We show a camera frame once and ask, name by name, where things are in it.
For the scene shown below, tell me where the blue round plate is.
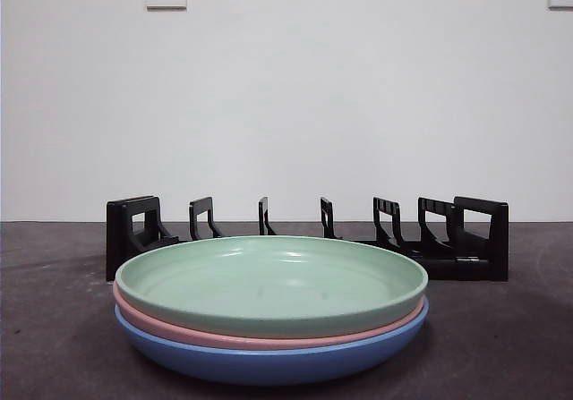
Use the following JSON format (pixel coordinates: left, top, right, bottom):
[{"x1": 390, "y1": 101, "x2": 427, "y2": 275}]
[{"x1": 113, "y1": 299, "x2": 431, "y2": 387}]

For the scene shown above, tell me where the black plastic dish rack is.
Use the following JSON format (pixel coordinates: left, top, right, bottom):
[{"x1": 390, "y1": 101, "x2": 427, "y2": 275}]
[{"x1": 105, "y1": 195, "x2": 509, "y2": 283}]

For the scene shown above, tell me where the light green round plate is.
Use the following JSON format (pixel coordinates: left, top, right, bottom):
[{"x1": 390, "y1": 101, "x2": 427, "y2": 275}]
[{"x1": 114, "y1": 234, "x2": 430, "y2": 340}]

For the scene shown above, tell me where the pink round plate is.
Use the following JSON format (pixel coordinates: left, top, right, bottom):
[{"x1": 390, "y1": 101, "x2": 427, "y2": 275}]
[{"x1": 112, "y1": 281, "x2": 430, "y2": 353}]

